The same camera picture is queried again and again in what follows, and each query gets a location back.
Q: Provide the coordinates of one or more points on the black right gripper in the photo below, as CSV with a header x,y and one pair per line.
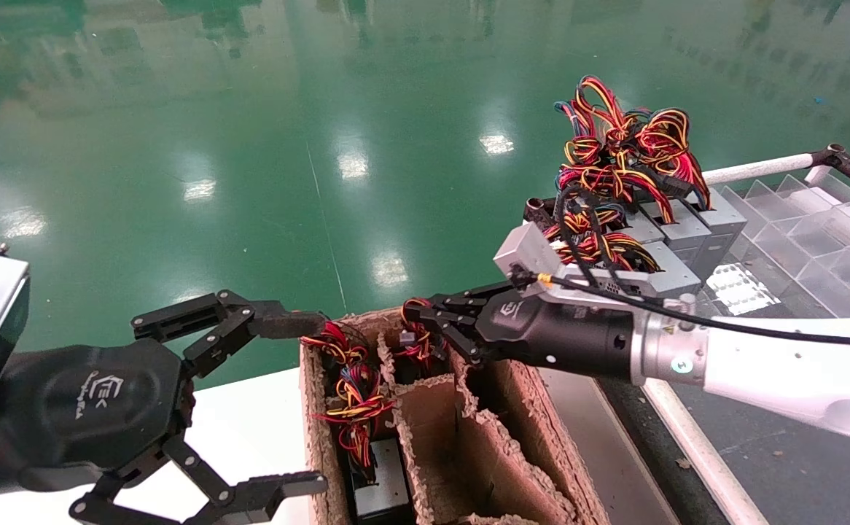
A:
x,y
578,339

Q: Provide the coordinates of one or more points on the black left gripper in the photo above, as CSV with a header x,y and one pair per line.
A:
x,y
97,405

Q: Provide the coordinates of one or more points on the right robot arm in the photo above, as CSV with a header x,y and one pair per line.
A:
x,y
775,364

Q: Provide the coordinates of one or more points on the black pipe joint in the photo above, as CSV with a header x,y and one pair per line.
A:
x,y
837,157
538,208

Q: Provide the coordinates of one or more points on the brown cardboard divider box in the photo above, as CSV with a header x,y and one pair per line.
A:
x,y
527,452

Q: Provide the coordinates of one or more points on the clear plastic divider tray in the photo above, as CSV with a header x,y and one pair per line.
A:
x,y
797,211

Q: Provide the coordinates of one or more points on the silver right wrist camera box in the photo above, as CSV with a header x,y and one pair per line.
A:
x,y
531,251

